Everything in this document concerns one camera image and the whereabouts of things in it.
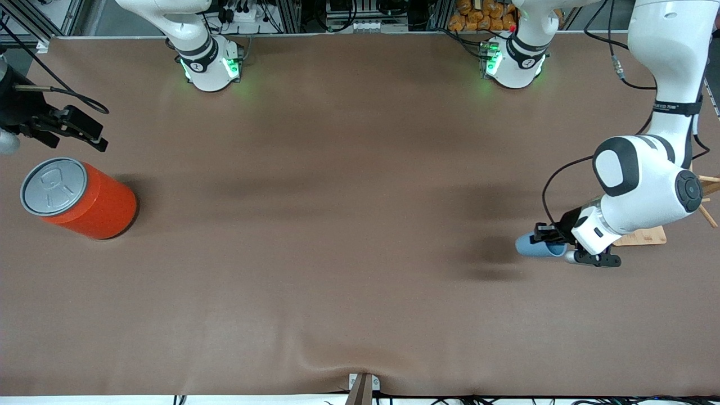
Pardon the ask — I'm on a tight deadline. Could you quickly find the blue cup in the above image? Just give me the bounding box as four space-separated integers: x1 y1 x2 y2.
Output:
515 233 569 259

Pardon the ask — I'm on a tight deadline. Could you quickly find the wooden cup rack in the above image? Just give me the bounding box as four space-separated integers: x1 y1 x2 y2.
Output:
612 173 720 247

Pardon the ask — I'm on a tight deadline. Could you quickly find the red can with grey lid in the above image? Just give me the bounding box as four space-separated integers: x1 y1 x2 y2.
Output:
20 157 138 241

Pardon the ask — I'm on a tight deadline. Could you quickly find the brown table mat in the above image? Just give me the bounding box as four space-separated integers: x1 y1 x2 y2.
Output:
0 33 720 397

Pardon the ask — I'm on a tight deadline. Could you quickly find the white power strip with plugs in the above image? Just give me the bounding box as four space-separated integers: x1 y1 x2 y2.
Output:
220 3 265 24

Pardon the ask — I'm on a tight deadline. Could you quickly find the orange bread pile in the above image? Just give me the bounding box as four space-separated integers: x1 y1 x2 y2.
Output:
448 0 519 32

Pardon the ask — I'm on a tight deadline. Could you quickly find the white socket strip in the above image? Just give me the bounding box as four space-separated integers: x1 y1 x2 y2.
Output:
326 20 409 33

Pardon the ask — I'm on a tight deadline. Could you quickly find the black electronics box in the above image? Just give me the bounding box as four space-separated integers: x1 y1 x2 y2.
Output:
327 0 375 19

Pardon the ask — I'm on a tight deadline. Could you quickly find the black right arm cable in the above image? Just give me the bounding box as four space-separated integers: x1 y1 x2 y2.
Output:
0 17 111 115

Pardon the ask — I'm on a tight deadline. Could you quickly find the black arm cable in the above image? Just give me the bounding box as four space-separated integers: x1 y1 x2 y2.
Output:
542 0 710 228
0 17 111 115

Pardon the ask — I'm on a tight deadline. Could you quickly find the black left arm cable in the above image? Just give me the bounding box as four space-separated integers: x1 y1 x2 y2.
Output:
542 0 710 228

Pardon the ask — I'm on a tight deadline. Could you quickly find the black base cable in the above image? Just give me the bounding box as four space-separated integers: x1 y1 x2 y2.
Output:
442 27 484 60

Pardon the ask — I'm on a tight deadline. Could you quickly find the aluminium frame post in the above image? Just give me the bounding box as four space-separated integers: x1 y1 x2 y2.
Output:
280 0 303 33
426 0 453 30

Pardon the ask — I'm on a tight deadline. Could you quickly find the metal camera post bracket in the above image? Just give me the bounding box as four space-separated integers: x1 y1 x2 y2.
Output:
348 372 381 405

